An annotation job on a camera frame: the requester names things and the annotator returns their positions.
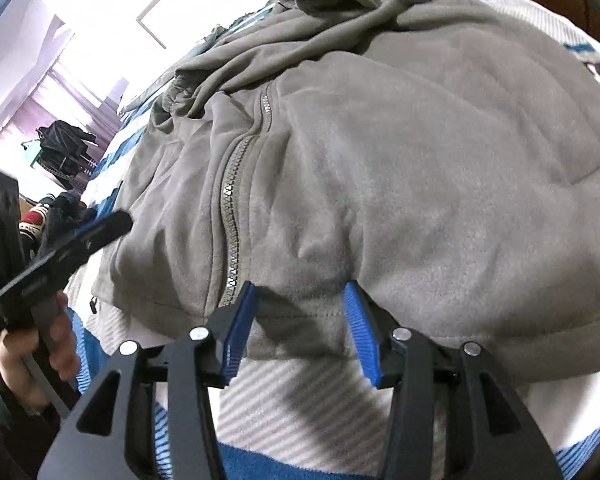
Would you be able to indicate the dark clothes pile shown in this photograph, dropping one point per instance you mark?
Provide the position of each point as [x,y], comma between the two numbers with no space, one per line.
[67,210]

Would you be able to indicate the grey fleece zip jacket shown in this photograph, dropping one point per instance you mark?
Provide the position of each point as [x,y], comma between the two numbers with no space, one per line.
[405,160]

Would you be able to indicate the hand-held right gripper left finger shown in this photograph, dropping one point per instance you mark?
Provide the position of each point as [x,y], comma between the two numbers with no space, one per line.
[241,325]

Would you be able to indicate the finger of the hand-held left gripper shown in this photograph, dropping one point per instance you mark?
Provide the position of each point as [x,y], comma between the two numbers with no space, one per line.
[87,235]

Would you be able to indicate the person's left hand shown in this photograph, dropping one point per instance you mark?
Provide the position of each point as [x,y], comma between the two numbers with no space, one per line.
[25,365]

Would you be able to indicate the blue white checked blanket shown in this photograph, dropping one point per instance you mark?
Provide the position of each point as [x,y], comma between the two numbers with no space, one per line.
[280,410]

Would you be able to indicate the red and white item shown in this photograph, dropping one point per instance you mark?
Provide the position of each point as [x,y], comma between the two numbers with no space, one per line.
[32,222]

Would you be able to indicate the black clothes on rack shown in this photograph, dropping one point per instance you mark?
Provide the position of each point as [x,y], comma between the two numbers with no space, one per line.
[62,142]

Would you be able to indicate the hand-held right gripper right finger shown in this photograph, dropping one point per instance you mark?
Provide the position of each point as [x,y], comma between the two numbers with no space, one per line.
[362,330]

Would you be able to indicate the purple curtain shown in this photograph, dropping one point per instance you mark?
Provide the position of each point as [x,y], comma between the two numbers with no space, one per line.
[45,90]

